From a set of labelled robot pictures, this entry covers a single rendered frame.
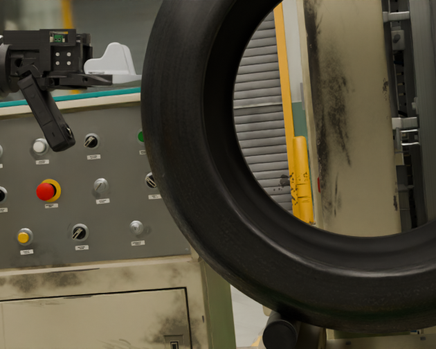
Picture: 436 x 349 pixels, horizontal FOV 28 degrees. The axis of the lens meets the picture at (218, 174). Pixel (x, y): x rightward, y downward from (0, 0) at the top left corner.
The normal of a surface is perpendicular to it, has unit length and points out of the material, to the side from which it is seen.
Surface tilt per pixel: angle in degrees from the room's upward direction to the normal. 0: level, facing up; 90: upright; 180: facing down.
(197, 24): 85
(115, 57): 90
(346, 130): 90
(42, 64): 90
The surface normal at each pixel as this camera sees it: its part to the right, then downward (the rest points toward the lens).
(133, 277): -0.15, 0.07
